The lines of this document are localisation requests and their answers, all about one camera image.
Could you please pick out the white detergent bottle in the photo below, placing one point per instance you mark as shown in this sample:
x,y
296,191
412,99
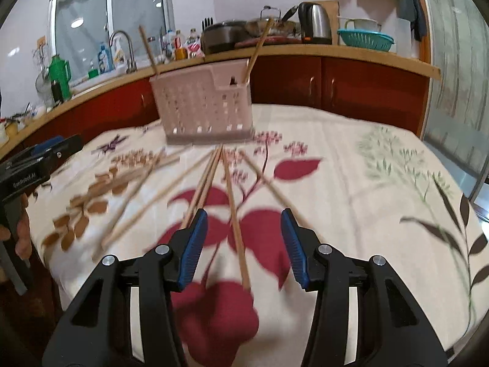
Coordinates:
x,y
119,55

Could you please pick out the red label bottle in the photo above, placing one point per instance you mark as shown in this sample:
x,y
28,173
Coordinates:
x,y
195,46

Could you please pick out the red kitchen cabinet counter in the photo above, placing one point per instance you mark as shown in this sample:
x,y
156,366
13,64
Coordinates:
x,y
363,84

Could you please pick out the small green bottle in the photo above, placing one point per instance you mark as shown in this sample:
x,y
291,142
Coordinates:
x,y
93,72

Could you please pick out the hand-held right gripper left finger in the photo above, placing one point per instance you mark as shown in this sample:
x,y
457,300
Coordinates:
x,y
193,250

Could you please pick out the clear bottle blue cap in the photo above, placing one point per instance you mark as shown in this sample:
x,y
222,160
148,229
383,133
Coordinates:
x,y
168,47

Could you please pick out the wooden cutting board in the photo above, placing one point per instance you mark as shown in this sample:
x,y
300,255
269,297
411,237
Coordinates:
x,y
335,19

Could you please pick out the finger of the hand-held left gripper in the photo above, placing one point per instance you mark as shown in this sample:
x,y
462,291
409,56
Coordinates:
x,y
47,144
67,148

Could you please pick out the teal plastic colander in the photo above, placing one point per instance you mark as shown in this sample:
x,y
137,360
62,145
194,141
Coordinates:
x,y
365,42

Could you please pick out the metal kitchen faucet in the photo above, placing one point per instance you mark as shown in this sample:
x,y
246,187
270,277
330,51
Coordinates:
x,y
130,51

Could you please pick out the floral printed tablecloth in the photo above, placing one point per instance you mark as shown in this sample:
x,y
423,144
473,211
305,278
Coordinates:
x,y
363,198

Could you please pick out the dark rice cooker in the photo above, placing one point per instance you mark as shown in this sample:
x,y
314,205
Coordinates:
x,y
221,38

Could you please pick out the frosted glass sliding door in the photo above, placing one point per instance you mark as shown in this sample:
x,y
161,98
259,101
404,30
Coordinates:
x,y
458,65

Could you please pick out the sliding window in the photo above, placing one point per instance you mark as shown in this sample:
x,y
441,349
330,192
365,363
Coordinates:
x,y
88,11

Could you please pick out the steel electric kettle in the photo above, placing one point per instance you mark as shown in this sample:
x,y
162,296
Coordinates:
x,y
315,23

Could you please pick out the dark hanging cloth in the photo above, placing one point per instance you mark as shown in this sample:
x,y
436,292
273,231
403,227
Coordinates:
x,y
412,4

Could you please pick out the single wooden chopstick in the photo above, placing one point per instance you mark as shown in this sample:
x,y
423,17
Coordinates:
x,y
148,50

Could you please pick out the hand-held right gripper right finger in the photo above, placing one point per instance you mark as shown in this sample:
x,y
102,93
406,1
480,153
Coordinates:
x,y
295,250

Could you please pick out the black thermos cup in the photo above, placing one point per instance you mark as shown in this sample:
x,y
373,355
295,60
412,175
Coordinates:
x,y
56,91

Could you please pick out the white enamel basin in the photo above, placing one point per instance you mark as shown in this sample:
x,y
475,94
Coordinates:
x,y
363,24

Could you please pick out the pot with glass lid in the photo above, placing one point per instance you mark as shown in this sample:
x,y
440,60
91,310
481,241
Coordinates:
x,y
282,25

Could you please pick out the pink plastic utensil holder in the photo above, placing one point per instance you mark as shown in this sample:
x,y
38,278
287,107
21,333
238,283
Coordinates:
x,y
202,107

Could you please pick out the blue dish soap bottle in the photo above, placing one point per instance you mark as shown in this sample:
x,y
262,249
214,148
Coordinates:
x,y
102,59

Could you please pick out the person's left hand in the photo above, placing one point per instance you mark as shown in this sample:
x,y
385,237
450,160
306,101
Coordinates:
x,y
23,233

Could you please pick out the green thermos jug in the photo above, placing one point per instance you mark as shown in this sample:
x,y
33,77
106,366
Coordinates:
x,y
59,72

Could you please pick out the bunch of wooden chopsticks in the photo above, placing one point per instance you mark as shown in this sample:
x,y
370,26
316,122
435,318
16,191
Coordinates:
x,y
235,218

